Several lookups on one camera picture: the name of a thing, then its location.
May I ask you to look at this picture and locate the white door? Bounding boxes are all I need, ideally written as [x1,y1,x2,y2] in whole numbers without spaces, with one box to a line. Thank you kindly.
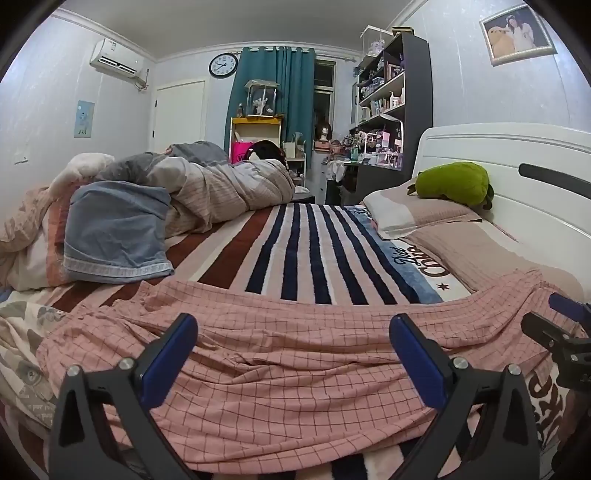
[152,80,206,153]

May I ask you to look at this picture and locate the floral patterned duvet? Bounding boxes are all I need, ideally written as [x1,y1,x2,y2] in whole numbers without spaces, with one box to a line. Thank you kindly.
[0,299,93,444]

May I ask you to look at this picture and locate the framed wall picture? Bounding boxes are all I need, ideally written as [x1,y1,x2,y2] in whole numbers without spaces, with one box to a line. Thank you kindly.
[479,4,557,65]

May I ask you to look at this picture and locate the green plush toy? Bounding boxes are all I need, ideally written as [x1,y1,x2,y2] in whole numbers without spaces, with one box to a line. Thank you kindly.
[413,161,495,210]

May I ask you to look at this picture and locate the peach quilt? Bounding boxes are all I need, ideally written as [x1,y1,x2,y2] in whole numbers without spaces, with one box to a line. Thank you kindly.
[0,185,75,292]

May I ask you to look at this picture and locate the white storage cart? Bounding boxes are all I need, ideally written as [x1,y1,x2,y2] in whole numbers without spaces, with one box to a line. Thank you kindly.
[283,133,308,186]

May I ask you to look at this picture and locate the dark bookshelf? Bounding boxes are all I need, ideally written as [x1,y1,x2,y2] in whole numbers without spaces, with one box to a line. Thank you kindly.
[353,32,435,204]

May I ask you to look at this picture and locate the yellow shelf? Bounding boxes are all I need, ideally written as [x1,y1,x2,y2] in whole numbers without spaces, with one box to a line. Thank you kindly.
[229,115,283,163]

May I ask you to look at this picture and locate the teal curtain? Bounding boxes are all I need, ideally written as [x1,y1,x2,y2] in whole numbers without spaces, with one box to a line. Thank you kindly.
[224,46,317,162]

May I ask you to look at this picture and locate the pink checked pants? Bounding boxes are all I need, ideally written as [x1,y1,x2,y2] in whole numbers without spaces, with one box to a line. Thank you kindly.
[37,270,591,462]

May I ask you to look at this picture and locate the black and white plush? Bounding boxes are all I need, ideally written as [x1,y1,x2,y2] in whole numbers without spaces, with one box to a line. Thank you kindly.
[247,141,288,168]

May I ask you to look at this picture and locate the cluttered dark desk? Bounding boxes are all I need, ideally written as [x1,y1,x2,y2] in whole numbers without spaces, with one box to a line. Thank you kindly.
[323,157,413,205]

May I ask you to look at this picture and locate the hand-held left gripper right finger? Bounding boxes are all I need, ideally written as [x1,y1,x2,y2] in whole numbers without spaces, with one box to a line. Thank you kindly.
[389,314,541,480]

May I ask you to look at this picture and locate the white beige pillow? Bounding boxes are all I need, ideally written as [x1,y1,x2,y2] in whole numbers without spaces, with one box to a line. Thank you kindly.
[362,182,483,241]

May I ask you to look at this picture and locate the clear display box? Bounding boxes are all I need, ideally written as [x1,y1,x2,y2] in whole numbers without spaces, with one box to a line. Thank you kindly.
[361,25,394,57]

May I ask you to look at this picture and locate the blue towel blanket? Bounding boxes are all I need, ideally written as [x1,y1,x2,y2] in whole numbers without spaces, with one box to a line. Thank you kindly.
[63,181,176,284]

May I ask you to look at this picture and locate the white bed headboard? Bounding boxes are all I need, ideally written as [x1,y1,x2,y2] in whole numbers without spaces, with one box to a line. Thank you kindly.
[411,122,591,296]

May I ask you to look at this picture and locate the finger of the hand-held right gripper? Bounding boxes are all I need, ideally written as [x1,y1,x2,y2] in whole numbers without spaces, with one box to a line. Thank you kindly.
[549,292,591,320]
[521,311,591,393]

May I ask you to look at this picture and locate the window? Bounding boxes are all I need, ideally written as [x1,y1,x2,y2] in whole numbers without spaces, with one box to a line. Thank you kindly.
[314,60,338,148]

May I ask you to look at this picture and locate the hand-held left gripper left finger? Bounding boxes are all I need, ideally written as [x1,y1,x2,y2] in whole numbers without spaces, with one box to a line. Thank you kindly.
[48,313,199,480]

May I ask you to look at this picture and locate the white air conditioner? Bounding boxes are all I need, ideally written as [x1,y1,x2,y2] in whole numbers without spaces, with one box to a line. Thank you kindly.
[89,39,147,89]

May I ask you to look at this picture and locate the cream fluffy blanket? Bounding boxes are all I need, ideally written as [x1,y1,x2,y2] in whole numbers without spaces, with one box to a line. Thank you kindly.
[50,152,115,195]

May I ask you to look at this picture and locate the glass display case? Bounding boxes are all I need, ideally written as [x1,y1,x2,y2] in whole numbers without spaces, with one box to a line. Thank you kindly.
[244,79,280,117]

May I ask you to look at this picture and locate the black round wall clock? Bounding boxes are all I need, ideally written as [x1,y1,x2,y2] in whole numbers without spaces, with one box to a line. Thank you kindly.
[209,53,238,78]

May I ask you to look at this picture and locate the small blue wall poster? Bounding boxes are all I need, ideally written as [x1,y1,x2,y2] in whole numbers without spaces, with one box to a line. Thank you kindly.
[74,100,95,138]

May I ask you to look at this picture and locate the grey beige checked duvet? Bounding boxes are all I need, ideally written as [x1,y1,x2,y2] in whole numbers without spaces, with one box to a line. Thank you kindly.
[95,141,296,236]

